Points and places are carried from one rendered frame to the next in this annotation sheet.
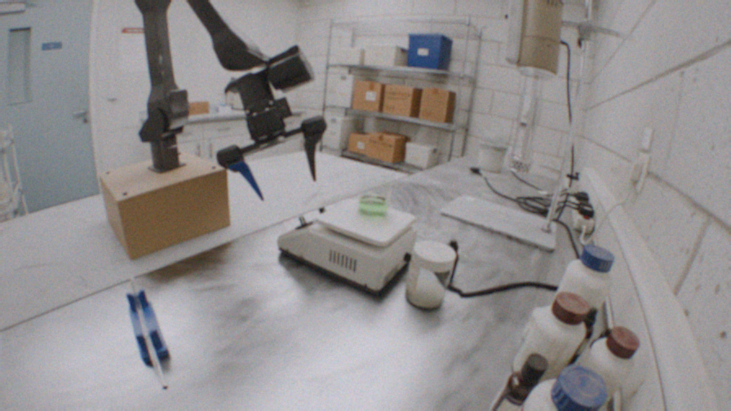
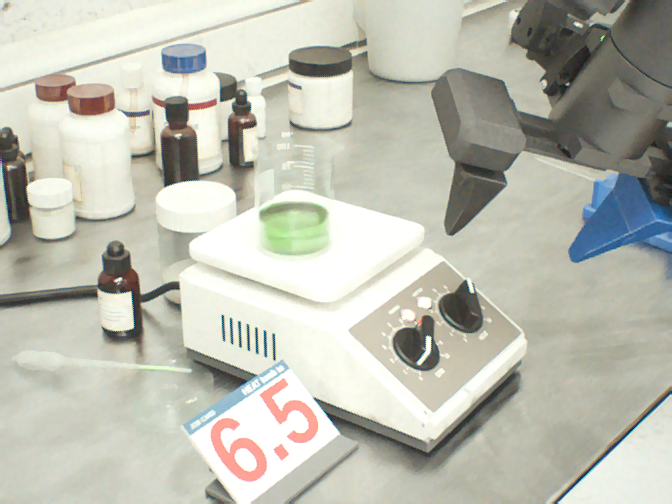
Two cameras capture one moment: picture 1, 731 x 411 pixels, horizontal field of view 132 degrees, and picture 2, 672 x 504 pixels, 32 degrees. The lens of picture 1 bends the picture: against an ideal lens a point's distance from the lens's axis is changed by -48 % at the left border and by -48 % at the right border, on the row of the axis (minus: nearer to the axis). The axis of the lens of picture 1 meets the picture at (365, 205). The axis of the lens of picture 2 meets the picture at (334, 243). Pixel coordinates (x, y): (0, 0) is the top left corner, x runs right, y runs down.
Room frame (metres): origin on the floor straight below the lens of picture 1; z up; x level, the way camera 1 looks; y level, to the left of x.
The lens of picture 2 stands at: (1.14, 0.10, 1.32)
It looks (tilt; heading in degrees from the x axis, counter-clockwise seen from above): 26 degrees down; 187
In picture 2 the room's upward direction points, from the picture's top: straight up
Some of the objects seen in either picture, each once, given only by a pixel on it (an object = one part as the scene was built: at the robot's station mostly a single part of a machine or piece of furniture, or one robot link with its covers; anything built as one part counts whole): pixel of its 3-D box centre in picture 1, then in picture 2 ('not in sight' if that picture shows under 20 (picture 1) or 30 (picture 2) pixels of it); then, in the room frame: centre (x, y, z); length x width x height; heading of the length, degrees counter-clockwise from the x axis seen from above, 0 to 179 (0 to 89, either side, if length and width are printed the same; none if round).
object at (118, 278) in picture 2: (449, 258); (118, 284); (0.42, -0.14, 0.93); 0.03 x 0.03 x 0.07
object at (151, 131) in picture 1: (164, 122); not in sight; (0.51, 0.41, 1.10); 0.09 x 0.07 x 0.06; 2
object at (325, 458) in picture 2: not in sight; (272, 436); (0.57, -0.01, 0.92); 0.09 x 0.06 x 0.04; 150
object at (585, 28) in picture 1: (583, 34); not in sight; (0.68, -0.48, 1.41); 0.25 x 0.11 x 0.05; 57
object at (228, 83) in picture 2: not in sight; (211, 106); (0.02, -0.16, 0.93); 0.05 x 0.05 x 0.06
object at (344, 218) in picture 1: (367, 218); (308, 241); (0.43, -0.01, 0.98); 0.12 x 0.12 x 0.01; 62
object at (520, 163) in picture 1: (529, 121); not in sight; (0.70, -0.37, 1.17); 0.07 x 0.07 x 0.25
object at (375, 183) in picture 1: (373, 191); (298, 195); (0.45, -0.01, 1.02); 0.06 x 0.05 x 0.08; 88
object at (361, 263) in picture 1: (351, 239); (340, 308); (0.45, 0.02, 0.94); 0.22 x 0.13 x 0.08; 62
